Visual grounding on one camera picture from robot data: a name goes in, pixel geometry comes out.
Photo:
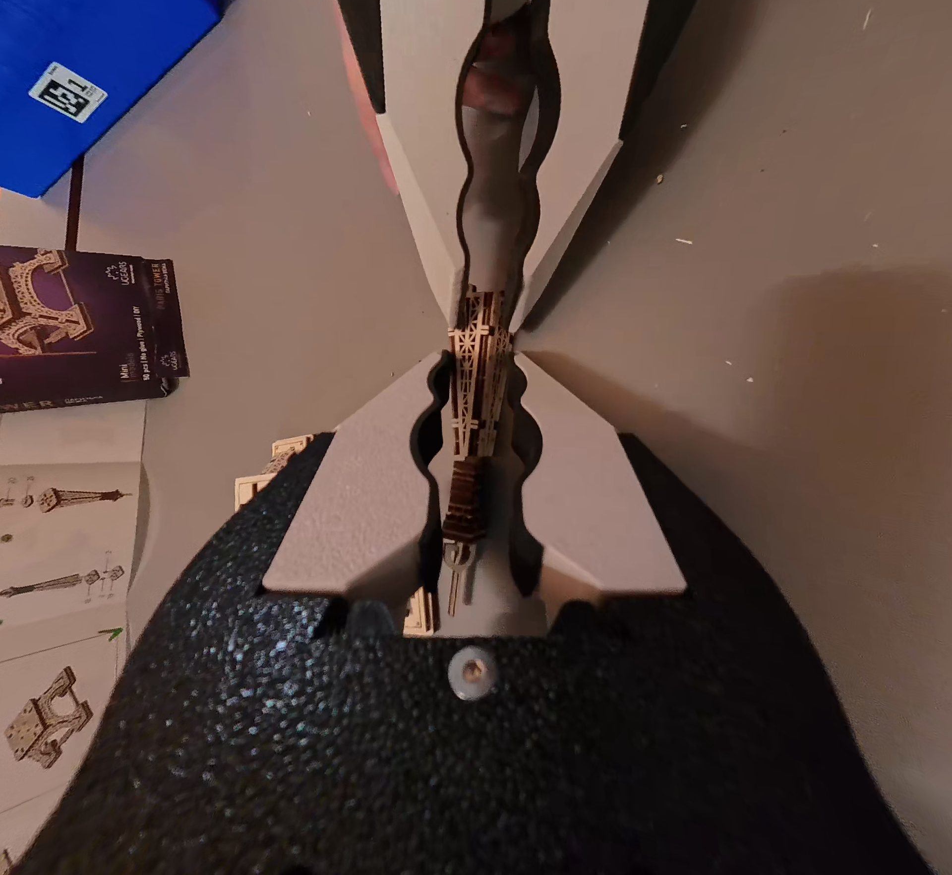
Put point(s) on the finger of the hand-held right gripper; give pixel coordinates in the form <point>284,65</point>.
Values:
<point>595,71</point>
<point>424,108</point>

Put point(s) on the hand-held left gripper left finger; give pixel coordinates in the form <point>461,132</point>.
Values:
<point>349,510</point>

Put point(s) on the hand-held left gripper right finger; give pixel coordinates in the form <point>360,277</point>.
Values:
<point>602,510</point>

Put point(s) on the wooden tower spire assembly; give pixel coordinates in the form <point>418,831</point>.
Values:
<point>468,406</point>

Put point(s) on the grey desk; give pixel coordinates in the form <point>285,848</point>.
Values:
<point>744,294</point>

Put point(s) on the wooden tower base model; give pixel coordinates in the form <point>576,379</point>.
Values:
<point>268,473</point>

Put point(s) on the wooden part sheet long slots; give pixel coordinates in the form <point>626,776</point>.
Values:
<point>420,611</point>

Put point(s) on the blue bin with tag sticker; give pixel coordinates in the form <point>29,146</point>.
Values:
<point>97,34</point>

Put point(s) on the assembly diagram instruction sheet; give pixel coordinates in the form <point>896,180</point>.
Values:
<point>59,592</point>

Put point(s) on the dark purple model kit box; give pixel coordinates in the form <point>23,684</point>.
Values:
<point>89,324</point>

